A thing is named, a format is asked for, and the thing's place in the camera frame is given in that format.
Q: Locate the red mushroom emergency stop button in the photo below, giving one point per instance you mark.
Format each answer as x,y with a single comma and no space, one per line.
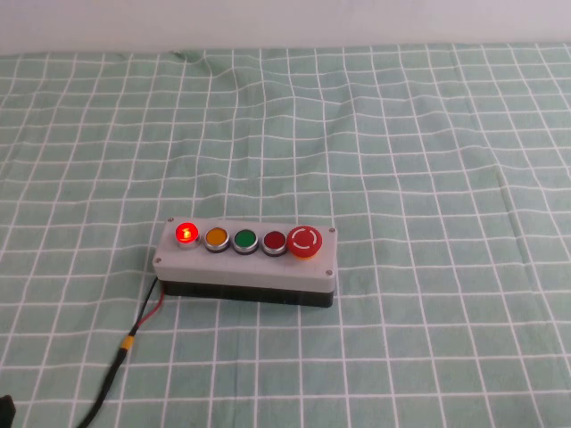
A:
304,241

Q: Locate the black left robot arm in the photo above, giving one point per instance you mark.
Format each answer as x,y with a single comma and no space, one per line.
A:
6,412

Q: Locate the green push button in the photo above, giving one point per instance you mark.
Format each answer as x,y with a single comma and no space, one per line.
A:
245,240

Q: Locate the lit red indicator button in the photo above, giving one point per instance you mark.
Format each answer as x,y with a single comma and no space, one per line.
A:
187,234

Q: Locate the yellow push button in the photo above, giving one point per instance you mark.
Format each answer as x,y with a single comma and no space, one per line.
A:
216,237

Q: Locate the grey black button switch box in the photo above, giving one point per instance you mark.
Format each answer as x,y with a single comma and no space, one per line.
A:
232,272

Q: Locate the dark red push button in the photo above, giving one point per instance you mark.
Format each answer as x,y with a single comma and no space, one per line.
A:
274,242

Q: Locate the green white checked tablecloth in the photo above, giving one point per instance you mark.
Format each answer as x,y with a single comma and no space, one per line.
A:
401,156

